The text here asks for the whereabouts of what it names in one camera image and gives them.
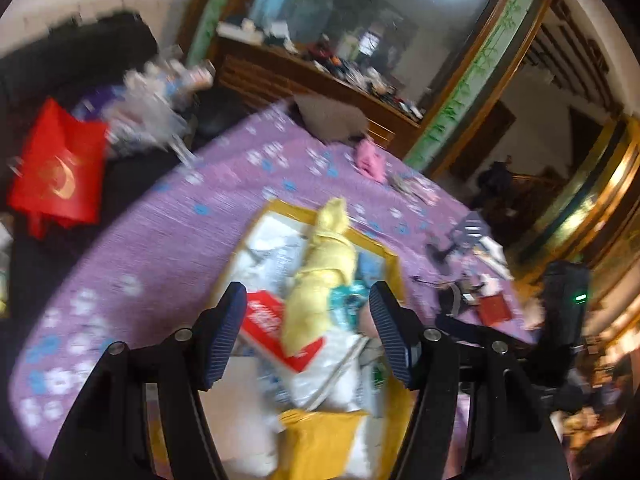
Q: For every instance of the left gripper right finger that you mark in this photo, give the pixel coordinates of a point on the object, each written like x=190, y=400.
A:
x=400, y=331

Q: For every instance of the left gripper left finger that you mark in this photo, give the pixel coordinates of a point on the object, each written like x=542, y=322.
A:
x=214, y=335

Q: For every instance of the red white tissue pack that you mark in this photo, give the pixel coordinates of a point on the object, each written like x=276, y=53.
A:
x=261, y=329

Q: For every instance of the yellow soft cloth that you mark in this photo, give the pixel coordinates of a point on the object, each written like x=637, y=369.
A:
x=330, y=262

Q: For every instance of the white towel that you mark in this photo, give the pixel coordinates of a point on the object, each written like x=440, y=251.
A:
x=332, y=378

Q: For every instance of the pink soft toy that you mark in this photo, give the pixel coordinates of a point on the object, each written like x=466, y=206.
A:
x=369, y=162

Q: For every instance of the dark red packet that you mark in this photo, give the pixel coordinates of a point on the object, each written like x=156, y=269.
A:
x=493, y=310

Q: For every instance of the purple floral tablecloth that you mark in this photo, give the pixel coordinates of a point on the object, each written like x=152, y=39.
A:
x=156, y=265

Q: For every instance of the yellow cardboard box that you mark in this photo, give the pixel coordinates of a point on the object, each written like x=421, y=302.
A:
x=242, y=411

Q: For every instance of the black phone stand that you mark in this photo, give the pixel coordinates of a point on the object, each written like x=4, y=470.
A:
x=462, y=238

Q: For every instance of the yellow padded envelope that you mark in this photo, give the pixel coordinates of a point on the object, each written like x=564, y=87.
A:
x=316, y=445

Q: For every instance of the red gift bag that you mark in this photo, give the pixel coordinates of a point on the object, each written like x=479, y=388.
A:
x=61, y=176

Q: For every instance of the brown cushion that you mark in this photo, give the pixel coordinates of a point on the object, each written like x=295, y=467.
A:
x=330, y=121

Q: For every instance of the wooden sideboard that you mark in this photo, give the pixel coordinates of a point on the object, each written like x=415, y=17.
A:
x=265, y=75

